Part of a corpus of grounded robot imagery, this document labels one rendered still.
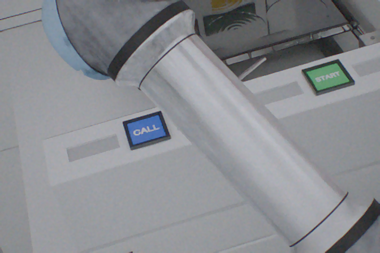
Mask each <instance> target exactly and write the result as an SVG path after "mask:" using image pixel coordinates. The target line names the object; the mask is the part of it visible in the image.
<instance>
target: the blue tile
mask: <svg viewBox="0 0 380 253"><path fill-rule="evenodd" d="M127 127H128V130H129V134H130V137H131V140H132V144H133V145H135V144H138V143H142V142H145V141H147V140H150V139H154V138H158V137H162V136H166V134H165V131H164V128H163V125H162V123H161V119H160V117H159V115H158V116H153V117H150V118H147V119H143V120H139V121H136V122H134V123H130V124H127Z"/></svg>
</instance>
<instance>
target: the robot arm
mask: <svg viewBox="0 0 380 253"><path fill-rule="evenodd" d="M41 9H42V24H43V27H44V30H45V33H46V36H47V38H48V39H49V41H50V43H51V44H52V46H53V48H54V50H55V51H57V53H58V54H59V55H60V56H61V58H62V59H63V60H65V61H66V62H67V63H68V64H69V65H70V67H72V68H73V69H75V70H76V71H79V70H81V71H83V74H84V76H86V77H89V78H92V79H95V80H107V79H110V78H111V79H113V81H114V82H115V83H116V84H117V85H118V86H133V87H138V88H140V89H141V90H142V91H143V92H144V94H145V95H147V96H148V98H149V99H150V100H151V101H152V102H153V103H154V104H155V105H156V106H157V107H158V108H159V109H160V110H161V111H162V113H163V114H164V115H165V116H167V117H168V119H169V120H170V121H171V122H172V123H173V124H174V125H175V126H176V127H177V128H178V129H179V130H180V132H181V133H182V134H183V135H184V136H186V137H187V138H188V140H189V141H190V143H191V144H193V145H194V147H196V148H197V149H198V151H199V152H200V153H201V154H202V155H203V156H204V157H206V158H207V160H208V162H209V163H210V164H211V165H212V166H213V167H215V168H216V169H217V171H218V172H219V173H220V174H221V175H222V176H223V177H224V178H225V179H226V180H227V181H228V183H229V184H230V185H231V186H232V187H234V188H235V190H236V191H237V192H238V193H239V194H240V195H241V196H242V197H243V198H244V199H245V200H246V201H247V202H248V204H249V205H250V206H251V207H252V208H253V209H254V210H255V211H256V212H257V213H258V214H259V215H260V217H262V218H263V219H264V220H265V221H266V222H267V223H268V225H269V226H270V227H271V228H272V229H273V230H274V231H275V232H276V233H277V235H279V236H280V237H281V239H282V240H284V241H285V243H286V244H288V245H289V247H290V250H291V253H380V204H379V203H378V201H377V200H376V199H375V198H374V197H372V196H371V195H366V194H354V193H350V192H348V191H347V190H346V189H345V188H344V187H343V185H341V184H340V183H339V182H338V181H337V180H336V179H335V178H334V176H332V175H331V174H330V172H329V171H328V170H327V169H326V168H325V167H324V166H323V165H322V164H321V163H320V162H319V161H318V160H317V159H316V158H315V157H314V156H313V155H312V154H311V153H310V152H309V151H308V150H307V149H306V148H305V147H304V146H303V145H302V144H301V143H300V141H299V140H298V139H297V138H296V137H295V136H294V135H293V134H292V133H291V132H289V130H288V129H287V128H286V127H285V126H284V125H283V124H282V123H281V121H279V120H278V119H277V118H276V117H275V116H274V115H273V114H272V113H271V112H270V111H269V109H268V108H267V107H266V106H265V105H264V104H263V103H262V102H261V101H260V100H259V99H258V98H257V97H256V96H255V95H254V94H253V92H251V91H250V90H249V89H248V88H247V87H246V86H245V85H244V84H243V83H242V82H241V81H240V80H239V79H238V77H237V76H236V75H235V74H234V73H233V72H232V71H231V70H230V69H229V68H228V67H227V66H226V65H225V64H224V63H223V62H222V61H221V60H220V59H219V58H218V57H217V56H216V54H215V53H214V52H212V51H211V50H210V49H209V48H208V46H207V44H206V43H204V42H203V41H202V40H201V39H200V38H199V37H198V35H197V34H196V32H195V29H194V25H195V13H194V12H193V11H192V10H191V8H190V7H189V6H188V5H187V4H186V3H184V1H183V0H44V2H43V4H42V7H41Z"/></svg>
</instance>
